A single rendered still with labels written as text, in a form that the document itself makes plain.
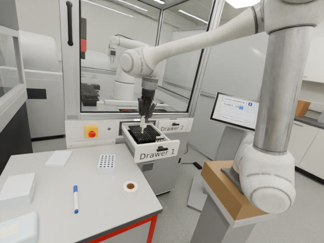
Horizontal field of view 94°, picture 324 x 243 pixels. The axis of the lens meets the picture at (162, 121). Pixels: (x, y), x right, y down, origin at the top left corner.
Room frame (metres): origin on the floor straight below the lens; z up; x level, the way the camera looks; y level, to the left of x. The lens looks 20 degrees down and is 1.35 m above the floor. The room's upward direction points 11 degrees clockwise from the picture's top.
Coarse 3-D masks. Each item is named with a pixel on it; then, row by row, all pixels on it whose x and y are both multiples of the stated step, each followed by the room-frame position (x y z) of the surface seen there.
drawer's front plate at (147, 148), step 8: (144, 144) 0.73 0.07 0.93; (152, 144) 0.75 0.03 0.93; (160, 144) 0.77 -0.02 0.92; (168, 144) 0.81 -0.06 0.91; (176, 144) 0.84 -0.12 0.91; (136, 152) 0.70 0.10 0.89; (144, 152) 0.72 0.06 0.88; (152, 152) 0.75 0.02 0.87; (168, 152) 0.81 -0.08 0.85; (176, 152) 0.85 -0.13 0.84; (136, 160) 0.70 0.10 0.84; (144, 160) 0.73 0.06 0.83
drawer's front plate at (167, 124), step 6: (168, 120) 1.20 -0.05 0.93; (174, 120) 1.23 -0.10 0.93; (180, 120) 1.26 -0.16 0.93; (186, 120) 1.29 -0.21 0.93; (162, 126) 1.16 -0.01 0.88; (168, 126) 1.19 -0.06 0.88; (174, 126) 1.22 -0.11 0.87; (180, 126) 1.26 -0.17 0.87; (162, 132) 1.16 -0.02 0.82; (168, 132) 1.20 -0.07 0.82
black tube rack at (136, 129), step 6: (132, 126) 1.00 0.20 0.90; (138, 126) 1.02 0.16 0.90; (150, 126) 1.07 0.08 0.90; (132, 132) 0.92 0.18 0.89; (138, 132) 0.92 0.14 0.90; (144, 132) 0.94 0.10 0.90; (150, 132) 0.97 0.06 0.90; (156, 132) 0.98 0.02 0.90; (138, 138) 0.84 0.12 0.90; (144, 138) 0.85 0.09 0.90; (138, 144) 0.82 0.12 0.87
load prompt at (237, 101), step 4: (224, 96) 1.50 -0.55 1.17; (224, 100) 1.47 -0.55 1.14; (228, 100) 1.47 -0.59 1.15; (232, 100) 1.46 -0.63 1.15; (236, 100) 1.46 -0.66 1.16; (240, 100) 1.46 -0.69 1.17; (240, 104) 1.43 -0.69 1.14; (244, 104) 1.43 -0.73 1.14; (248, 104) 1.42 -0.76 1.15; (252, 104) 1.42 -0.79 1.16; (256, 104) 1.42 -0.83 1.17
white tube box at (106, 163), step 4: (100, 156) 0.73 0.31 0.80; (104, 156) 0.74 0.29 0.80; (108, 156) 0.75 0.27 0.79; (112, 156) 0.76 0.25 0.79; (100, 160) 0.70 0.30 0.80; (104, 160) 0.71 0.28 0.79; (108, 160) 0.72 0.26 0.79; (112, 160) 0.72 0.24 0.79; (100, 164) 0.67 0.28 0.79; (104, 164) 0.68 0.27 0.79; (108, 164) 0.68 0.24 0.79; (112, 164) 0.69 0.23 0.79; (100, 168) 0.63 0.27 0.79; (104, 168) 0.64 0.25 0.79; (108, 168) 0.65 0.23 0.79; (112, 168) 0.65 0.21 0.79; (100, 172) 0.63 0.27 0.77; (104, 172) 0.64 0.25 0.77; (108, 172) 0.65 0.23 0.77; (112, 172) 0.65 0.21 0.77
